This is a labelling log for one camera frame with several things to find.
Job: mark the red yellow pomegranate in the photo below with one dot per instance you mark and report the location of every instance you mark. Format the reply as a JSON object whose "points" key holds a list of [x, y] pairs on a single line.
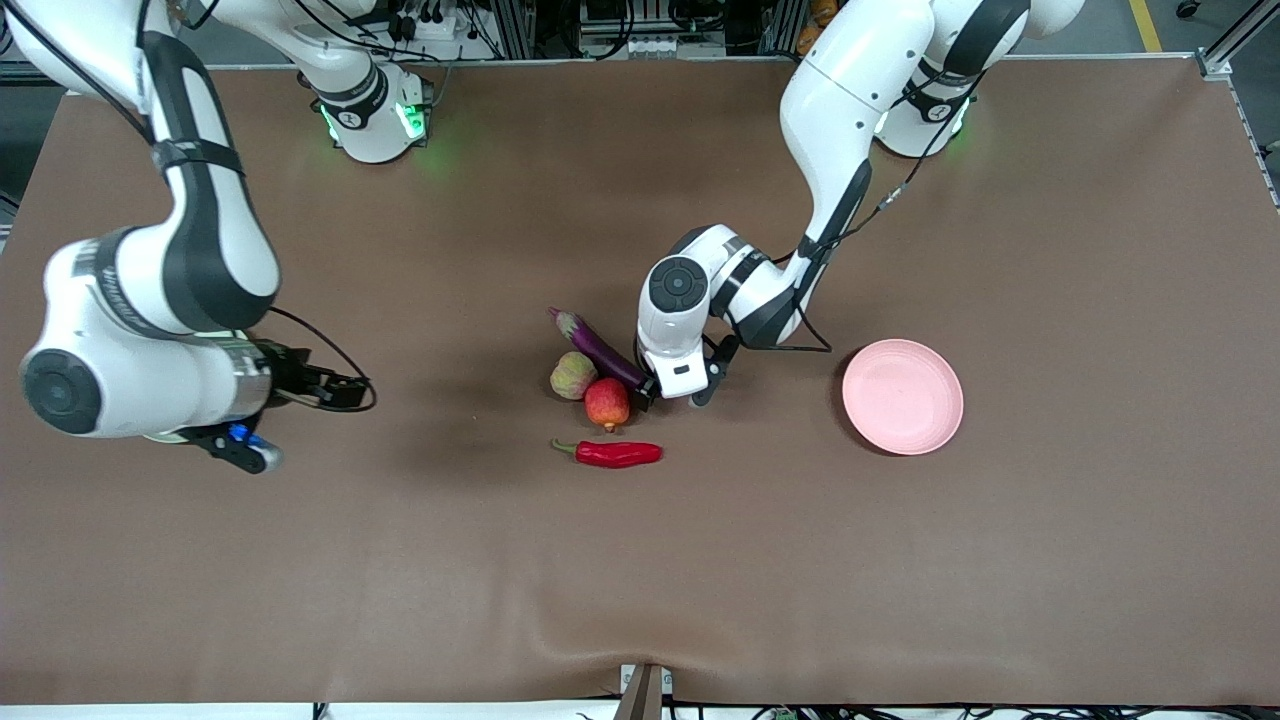
{"points": [[607, 402]]}

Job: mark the purple eggplant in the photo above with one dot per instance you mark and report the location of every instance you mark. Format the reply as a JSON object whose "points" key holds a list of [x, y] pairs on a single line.
{"points": [[600, 348]]}

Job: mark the green pink round fruit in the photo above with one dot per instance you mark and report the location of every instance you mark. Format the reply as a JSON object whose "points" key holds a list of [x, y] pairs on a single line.
{"points": [[572, 377]]}

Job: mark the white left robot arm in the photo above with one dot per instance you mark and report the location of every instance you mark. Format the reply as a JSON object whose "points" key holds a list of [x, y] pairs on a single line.
{"points": [[850, 100]]}

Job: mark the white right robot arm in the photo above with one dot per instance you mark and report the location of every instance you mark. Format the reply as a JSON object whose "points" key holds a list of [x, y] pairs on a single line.
{"points": [[215, 270]]}

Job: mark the red chili pepper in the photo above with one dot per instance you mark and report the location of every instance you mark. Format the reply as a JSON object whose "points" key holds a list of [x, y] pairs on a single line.
{"points": [[620, 454]]}

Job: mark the brown table mat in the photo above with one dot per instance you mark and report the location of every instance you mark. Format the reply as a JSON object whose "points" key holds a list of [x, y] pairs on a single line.
{"points": [[640, 560]]}

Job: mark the pink plate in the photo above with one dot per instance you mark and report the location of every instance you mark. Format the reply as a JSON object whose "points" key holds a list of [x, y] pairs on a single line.
{"points": [[902, 398]]}

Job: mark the grey electronics box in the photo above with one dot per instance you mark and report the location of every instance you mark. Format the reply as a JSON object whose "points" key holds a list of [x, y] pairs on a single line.
{"points": [[650, 25]]}

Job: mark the white power strip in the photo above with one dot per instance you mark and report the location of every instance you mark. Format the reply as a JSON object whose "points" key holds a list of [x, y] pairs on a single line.
{"points": [[430, 25]]}

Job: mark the orange toy bread pile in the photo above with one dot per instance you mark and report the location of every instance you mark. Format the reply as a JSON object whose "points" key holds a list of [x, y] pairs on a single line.
{"points": [[820, 12]]}

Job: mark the grey metal table bracket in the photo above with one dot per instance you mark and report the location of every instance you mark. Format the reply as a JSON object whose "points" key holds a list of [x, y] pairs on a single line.
{"points": [[645, 695]]}

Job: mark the silver aluminium frame post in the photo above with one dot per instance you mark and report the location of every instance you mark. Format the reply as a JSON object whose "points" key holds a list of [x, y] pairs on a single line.
{"points": [[782, 25], [512, 25]]}

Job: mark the silver table edge rail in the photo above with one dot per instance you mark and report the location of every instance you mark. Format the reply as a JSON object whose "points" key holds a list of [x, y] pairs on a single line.
{"points": [[1255, 140]]}

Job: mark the silver aluminium frame rail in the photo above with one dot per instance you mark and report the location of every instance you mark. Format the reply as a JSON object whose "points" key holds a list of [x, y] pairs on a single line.
{"points": [[1240, 35]]}

